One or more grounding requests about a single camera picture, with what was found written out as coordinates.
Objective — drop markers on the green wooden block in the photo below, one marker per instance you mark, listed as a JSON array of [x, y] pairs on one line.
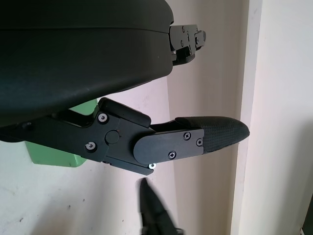
[[53, 156]]

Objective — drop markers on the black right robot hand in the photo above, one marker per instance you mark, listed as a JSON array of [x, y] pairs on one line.
[[154, 215]]

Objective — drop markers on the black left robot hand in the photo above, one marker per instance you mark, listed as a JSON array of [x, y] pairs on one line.
[[73, 56]]

